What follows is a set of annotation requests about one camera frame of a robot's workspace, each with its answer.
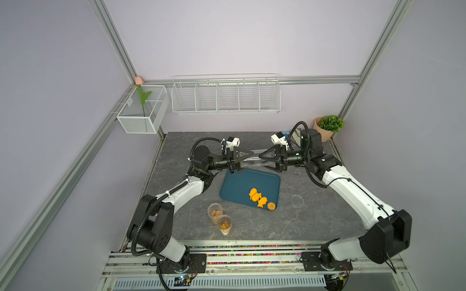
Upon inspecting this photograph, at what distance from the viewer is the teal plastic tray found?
0.93 meters

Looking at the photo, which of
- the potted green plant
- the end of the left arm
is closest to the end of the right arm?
the end of the left arm

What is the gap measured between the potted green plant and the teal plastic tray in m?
0.42

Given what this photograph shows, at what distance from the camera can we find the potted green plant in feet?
3.52
